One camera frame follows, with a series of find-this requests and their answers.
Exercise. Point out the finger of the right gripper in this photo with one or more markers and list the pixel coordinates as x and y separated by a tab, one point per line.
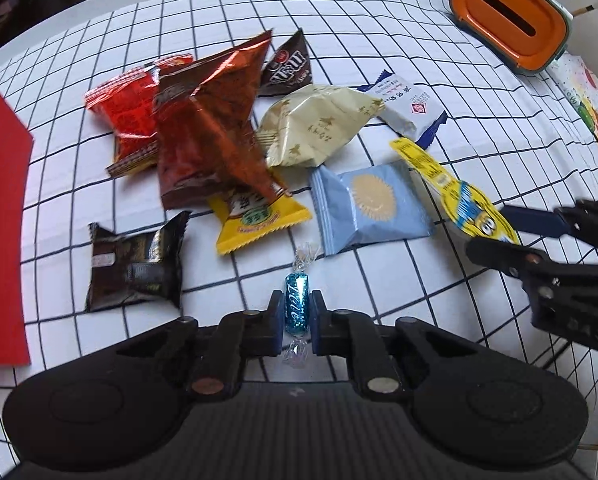
516	261
579	221

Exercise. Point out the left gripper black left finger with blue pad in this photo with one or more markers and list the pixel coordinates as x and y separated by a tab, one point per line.
227	347

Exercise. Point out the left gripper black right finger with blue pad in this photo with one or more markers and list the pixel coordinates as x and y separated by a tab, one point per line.
353	336

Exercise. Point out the blue candy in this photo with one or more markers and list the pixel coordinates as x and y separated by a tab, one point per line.
297	305

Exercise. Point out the yellow minion snack packet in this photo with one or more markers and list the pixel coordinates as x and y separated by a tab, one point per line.
470	210

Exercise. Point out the yellow sesame snack packet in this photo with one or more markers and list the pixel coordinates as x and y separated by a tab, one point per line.
248	216

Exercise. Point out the dark brown cake packet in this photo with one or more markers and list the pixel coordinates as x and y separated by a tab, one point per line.
129	269

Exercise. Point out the light blue pastry packet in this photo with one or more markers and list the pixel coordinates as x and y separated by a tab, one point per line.
371	205

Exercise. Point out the white blue snack packet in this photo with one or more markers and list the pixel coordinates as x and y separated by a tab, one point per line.
411	110

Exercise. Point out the cream gold snack packet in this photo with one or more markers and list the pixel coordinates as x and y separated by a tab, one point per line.
311	124

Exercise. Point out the shiny brown snack bag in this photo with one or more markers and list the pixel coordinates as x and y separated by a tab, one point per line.
206	144

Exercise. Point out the red checkered snack bag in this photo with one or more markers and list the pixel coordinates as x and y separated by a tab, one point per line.
126	102

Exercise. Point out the brown M&M packet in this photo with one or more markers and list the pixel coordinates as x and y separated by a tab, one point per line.
289	69

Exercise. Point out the colourful paper sheet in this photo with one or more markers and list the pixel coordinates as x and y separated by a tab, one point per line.
579	85

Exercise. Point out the white grid tablecloth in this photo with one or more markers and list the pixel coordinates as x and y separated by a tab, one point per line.
515	137

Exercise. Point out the orange tissue box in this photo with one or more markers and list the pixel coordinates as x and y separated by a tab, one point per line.
527	35

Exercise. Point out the red cardboard box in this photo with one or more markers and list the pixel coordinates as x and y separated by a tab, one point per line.
15	150

